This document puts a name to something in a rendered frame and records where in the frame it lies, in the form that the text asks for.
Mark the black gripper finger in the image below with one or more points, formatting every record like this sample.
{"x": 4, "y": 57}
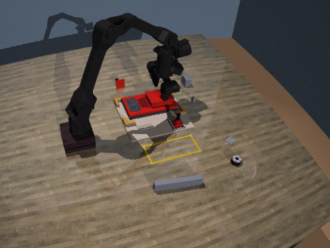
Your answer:
{"x": 165, "y": 96}
{"x": 154, "y": 78}

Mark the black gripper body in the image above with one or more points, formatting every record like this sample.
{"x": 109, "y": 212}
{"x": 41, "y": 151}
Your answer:
{"x": 163, "y": 71}

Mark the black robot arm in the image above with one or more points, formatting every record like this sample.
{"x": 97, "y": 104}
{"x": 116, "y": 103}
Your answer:
{"x": 105, "y": 33}

